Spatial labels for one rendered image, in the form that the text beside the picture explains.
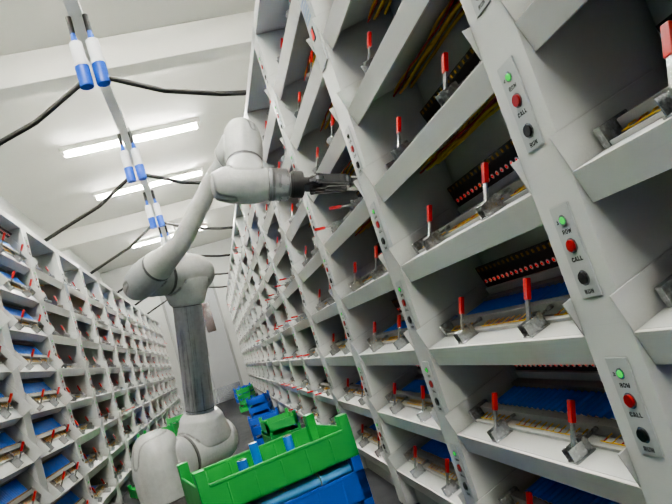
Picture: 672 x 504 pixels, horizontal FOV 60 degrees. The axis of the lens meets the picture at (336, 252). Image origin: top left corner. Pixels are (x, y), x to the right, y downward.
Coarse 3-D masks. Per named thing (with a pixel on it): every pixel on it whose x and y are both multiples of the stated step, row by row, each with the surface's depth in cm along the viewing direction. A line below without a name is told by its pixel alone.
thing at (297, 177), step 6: (294, 174) 160; (300, 174) 160; (294, 180) 159; (300, 180) 159; (306, 180) 160; (294, 186) 159; (300, 186) 159; (306, 186) 162; (294, 192) 160; (300, 192) 160
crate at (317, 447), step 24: (312, 432) 127; (336, 432) 110; (240, 456) 122; (264, 456) 124; (288, 456) 106; (312, 456) 108; (336, 456) 109; (192, 480) 116; (216, 480) 119; (240, 480) 102; (264, 480) 103; (288, 480) 105
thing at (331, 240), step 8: (360, 192) 150; (360, 208) 156; (344, 216) 212; (352, 216) 165; (360, 216) 160; (368, 216) 155; (344, 224) 175; (352, 224) 169; (360, 224) 163; (368, 224) 194; (320, 232) 209; (328, 232) 209; (336, 232) 187; (344, 232) 180; (352, 232) 173; (360, 232) 206; (320, 240) 208; (328, 240) 200; (336, 240) 192; (344, 240) 184; (328, 248) 205; (336, 248) 197
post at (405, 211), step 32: (320, 0) 148; (352, 32) 148; (384, 32) 149; (352, 64) 146; (384, 96) 146; (416, 96) 148; (352, 128) 144; (384, 128) 144; (416, 128) 146; (352, 160) 150; (416, 192) 143; (448, 192) 144; (384, 224) 141; (416, 224) 141; (384, 256) 147; (416, 288) 138; (448, 288) 140; (480, 288) 141; (416, 320) 138; (416, 352) 144; (448, 384) 135; (480, 384) 137; (448, 448) 141; (480, 480) 133
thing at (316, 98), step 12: (312, 48) 155; (312, 60) 171; (312, 72) 163; (312, 84) 168; (324, 84) 176; (300, 96) 197; (312, 96) 173; (324, 96) 187; (300, 108) 186; (312, 108) 179; (324, 108) 199; (300, 120) 192; (312, 120) 203; (324, 120) 204; (288, 132) 214; (300, 132) 199
